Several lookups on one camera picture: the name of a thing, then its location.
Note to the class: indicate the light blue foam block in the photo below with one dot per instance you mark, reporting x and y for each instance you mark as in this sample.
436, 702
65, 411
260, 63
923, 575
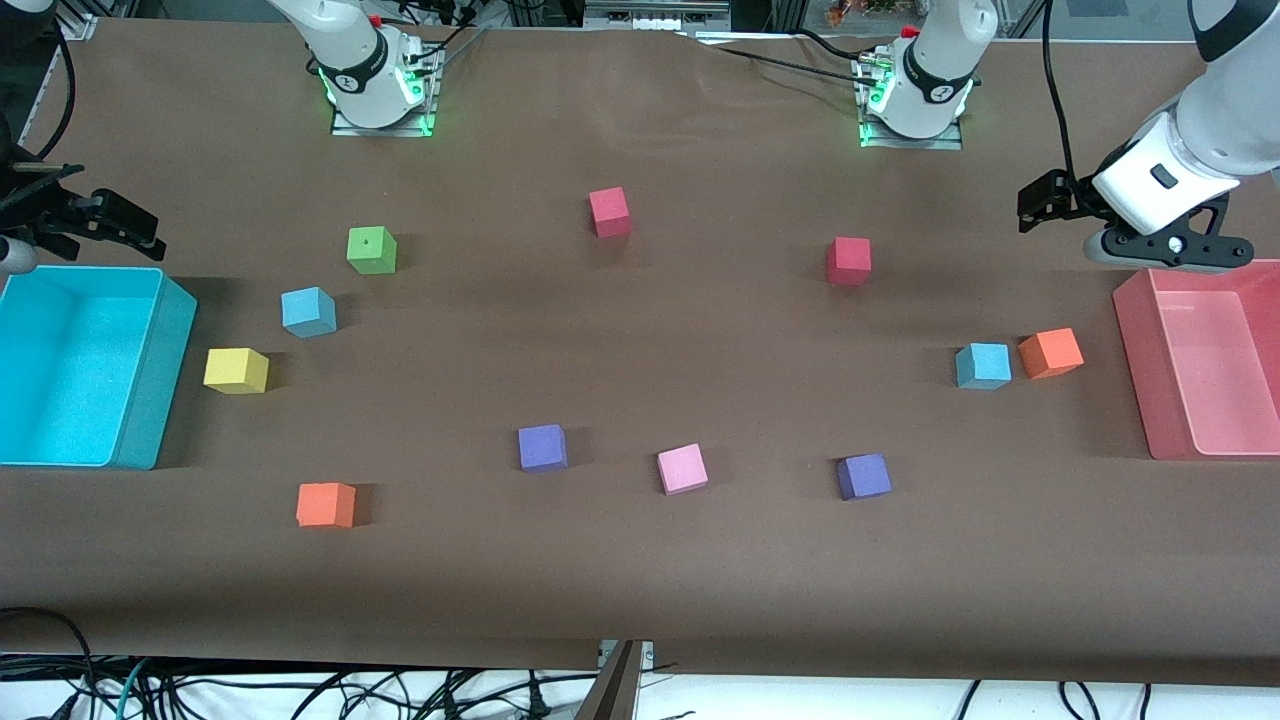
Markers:
308, 315
983, 368

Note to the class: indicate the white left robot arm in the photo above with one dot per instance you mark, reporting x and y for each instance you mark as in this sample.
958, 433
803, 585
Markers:
935, 100

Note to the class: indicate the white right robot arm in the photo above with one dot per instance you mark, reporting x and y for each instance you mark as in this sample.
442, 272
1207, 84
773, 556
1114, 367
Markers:
365, 85

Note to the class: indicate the cyan plastic bin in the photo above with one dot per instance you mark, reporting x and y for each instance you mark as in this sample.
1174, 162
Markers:
70, 370

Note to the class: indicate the orange foam block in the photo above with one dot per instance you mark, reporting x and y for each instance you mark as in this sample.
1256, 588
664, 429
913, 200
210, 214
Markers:
1050, 354
325, 506

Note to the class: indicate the yellow foam block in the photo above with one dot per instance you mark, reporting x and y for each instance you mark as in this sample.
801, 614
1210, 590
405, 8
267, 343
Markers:
235, 372

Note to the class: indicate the pink plastic bin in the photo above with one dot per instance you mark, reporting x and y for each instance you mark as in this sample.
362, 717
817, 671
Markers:
1210, 370

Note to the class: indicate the red foam block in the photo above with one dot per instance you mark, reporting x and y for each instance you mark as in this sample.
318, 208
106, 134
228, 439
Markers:
848, 262
610, 213

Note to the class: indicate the green foam block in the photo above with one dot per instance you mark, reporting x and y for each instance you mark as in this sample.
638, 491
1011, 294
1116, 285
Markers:
371, 252

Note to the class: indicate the purple foam block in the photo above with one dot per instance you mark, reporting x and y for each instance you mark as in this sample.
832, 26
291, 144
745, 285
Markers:
863, 477
543, 448

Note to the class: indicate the brown table cover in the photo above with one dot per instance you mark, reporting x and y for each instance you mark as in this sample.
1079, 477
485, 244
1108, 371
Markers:
640, 330

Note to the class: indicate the pink foam block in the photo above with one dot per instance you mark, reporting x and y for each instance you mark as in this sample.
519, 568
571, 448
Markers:
682, 470

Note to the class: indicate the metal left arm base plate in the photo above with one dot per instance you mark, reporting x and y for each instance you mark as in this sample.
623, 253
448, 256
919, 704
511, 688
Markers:
880, 143

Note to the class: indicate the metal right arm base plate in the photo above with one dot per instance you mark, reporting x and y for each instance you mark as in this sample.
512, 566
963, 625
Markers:
380, 131

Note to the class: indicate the grey metal frame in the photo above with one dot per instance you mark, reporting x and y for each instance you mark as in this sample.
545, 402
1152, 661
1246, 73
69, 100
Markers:
650, 18

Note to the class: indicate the metal table bracket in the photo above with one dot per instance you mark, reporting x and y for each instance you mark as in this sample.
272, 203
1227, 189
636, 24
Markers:
620, 690

